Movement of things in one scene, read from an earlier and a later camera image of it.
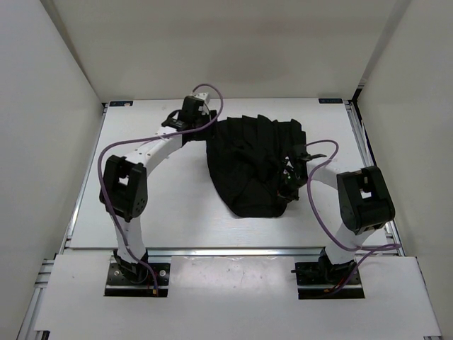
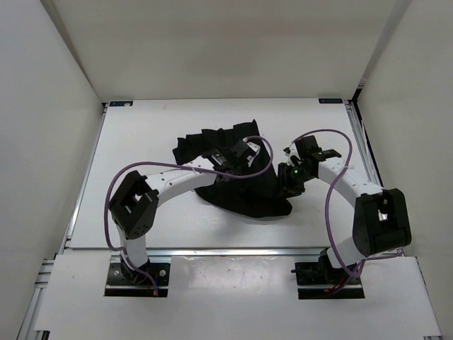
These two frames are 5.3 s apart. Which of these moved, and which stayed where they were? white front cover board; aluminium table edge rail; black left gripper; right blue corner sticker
Moved: black left gripper
Stayed: white front cover board; aluminium table edge rail; right blue corner sticker
